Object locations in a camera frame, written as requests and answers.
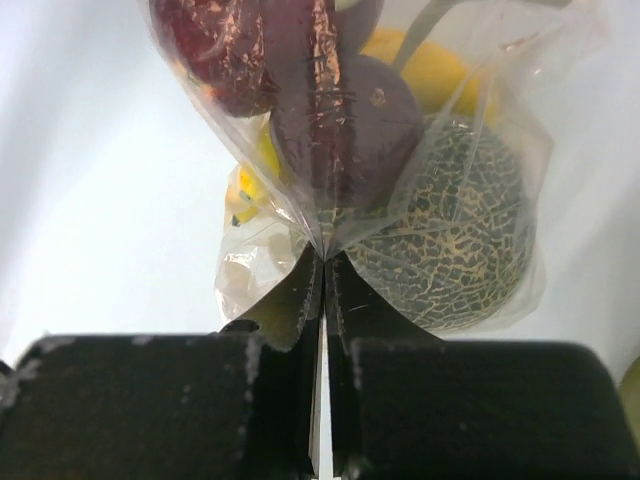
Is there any yellow fake banana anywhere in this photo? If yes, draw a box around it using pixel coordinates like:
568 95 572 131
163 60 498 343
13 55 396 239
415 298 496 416
361 28 499 126

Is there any olive green plastic bin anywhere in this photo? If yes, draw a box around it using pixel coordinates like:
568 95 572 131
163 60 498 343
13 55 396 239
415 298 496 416
619 358 640 418

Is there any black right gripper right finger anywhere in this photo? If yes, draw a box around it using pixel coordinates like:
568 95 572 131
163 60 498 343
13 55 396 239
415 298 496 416
324 255 639 479

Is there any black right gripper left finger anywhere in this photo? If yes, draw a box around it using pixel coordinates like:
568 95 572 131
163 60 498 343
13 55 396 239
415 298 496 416
1 248 320 479

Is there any green netted fake melon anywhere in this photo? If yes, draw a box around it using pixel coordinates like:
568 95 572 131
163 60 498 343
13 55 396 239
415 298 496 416
343 115 536 333

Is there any clear zip top bag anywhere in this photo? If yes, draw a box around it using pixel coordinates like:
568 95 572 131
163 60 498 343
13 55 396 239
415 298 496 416
141 1 609 351

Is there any dark red fake apple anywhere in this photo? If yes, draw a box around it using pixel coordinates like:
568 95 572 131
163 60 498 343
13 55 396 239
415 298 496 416
149 0 275 118

